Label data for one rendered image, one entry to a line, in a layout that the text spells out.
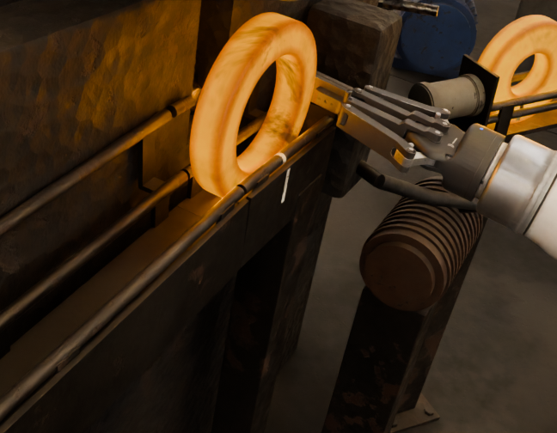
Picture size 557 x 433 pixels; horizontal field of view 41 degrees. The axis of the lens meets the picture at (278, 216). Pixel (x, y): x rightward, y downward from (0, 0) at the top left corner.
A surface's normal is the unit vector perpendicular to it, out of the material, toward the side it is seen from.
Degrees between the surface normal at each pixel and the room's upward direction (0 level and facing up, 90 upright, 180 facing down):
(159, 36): 90
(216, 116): 72
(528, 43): 90
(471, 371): 0
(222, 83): 55
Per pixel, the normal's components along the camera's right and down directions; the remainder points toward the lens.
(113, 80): 0.87, 0.39
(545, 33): 0.44, 0.57
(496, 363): 0.15, -0.81
